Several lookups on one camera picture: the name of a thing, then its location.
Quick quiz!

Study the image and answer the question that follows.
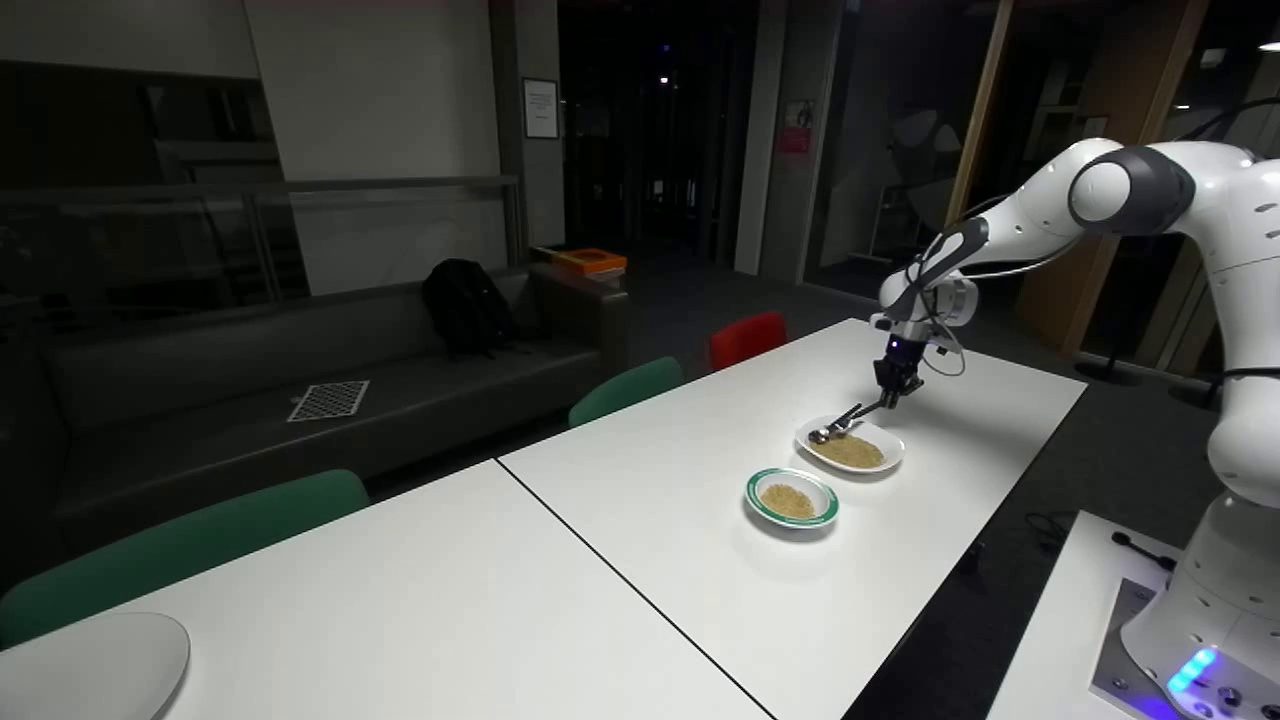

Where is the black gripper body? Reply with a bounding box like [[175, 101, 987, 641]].
[[874, 338, 925, 400]]

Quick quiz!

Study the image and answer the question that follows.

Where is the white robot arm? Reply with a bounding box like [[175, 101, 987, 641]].
[[874, 138, 1280, 514]]

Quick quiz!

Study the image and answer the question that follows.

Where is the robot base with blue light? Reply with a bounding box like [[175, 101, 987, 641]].
[[1092, 494, 1280, 720]]

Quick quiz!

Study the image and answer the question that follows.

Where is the white oval bowl with grains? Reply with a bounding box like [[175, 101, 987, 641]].
[[792, 420, 905, 475]]

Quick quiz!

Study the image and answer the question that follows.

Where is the green rimmed round bowl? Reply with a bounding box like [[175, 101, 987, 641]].
[[744, 470, 841, 532]]

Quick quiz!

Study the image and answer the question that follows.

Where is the red chair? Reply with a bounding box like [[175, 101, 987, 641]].
[[708, 313, 790, 367]]

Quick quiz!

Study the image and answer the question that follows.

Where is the green chair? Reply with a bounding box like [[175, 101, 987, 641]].
[[0, 470, 370, 647], [568, 358, 688, 425]]

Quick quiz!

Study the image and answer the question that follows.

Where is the black dumbbell shaped tool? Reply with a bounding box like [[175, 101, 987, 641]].
[[1111, 532, 1177, 574]]

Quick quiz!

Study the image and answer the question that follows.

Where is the orange lidded bin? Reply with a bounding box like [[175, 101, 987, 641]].
[[538, 249, 628, 281]]

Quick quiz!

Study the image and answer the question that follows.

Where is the black backpack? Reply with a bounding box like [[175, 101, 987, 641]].
[[423, 262, 518, 353]]

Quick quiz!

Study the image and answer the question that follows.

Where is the paper on sofa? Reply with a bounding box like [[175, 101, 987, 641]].
[[288, 379, 370, 425]]

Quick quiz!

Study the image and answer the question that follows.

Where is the dark grey sofa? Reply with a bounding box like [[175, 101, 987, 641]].
[[0, 268, 628, 546]]

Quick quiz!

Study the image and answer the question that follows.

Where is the white plate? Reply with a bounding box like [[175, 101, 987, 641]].
[[0, 613, 194, 720]]

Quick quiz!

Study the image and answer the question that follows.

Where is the framed wall notice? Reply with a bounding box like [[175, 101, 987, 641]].
[[524, 81, 561, 140]]

